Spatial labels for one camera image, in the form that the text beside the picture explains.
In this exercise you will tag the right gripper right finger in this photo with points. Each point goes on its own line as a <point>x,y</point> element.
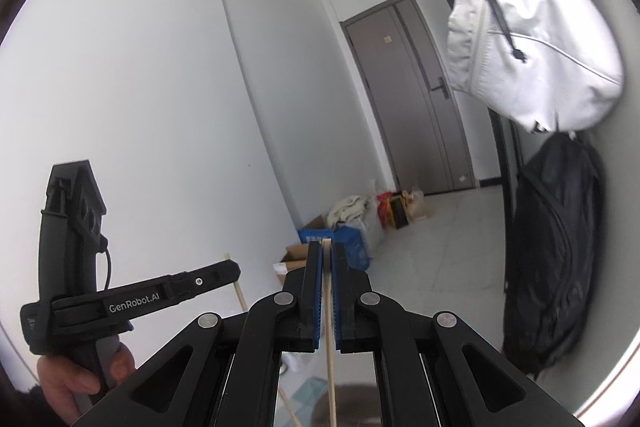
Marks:
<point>432,371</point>

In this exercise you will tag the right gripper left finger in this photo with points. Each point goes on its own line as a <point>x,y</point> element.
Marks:
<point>221,372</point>

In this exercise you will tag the wooden chopstick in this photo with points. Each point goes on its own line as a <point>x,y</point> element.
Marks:
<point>327,307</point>

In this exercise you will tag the person left hand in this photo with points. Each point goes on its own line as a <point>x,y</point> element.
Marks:
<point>60,379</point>

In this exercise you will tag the white grey utensil holder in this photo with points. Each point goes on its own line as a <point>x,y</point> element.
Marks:
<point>356,405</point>

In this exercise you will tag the chopstick in holder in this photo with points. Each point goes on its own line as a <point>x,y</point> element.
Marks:
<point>238,290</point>

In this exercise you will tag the brown cardboard box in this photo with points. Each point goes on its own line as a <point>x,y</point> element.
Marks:
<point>295,257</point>

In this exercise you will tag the blue cardboard box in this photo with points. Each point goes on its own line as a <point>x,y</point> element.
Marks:
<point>350,238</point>

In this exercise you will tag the black yellow paper bag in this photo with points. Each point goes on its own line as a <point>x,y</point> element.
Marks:
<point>392,210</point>

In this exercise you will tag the clear bag by door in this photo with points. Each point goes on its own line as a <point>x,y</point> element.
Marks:
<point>416,205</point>

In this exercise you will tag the black backpack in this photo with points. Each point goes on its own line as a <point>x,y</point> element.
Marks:
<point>556,245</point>

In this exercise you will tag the beige cloth pile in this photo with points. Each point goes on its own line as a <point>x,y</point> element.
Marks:
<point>347,209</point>

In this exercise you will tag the grey entrance door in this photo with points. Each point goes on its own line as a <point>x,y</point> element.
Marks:
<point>412,104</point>

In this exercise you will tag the white sling bag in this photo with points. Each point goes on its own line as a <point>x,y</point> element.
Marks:
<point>548,65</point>

